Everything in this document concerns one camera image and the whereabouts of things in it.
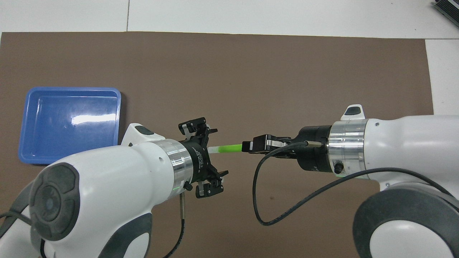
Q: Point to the grey ribbed device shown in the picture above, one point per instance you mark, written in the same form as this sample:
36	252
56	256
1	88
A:
448	8

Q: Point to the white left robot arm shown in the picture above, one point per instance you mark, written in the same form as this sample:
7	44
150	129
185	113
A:
107	186

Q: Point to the blue plastic tray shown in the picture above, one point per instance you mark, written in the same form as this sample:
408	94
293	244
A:
71	143

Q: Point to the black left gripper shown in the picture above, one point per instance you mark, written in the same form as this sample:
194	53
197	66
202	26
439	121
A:
199	159

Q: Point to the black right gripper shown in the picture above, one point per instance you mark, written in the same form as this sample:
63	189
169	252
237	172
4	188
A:
313	148

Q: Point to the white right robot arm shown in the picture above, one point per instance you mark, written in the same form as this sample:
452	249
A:
405	161

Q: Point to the brown table mat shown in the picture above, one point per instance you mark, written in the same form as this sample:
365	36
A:
251	79

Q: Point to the green pen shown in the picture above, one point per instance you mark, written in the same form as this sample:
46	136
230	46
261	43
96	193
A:
229	148

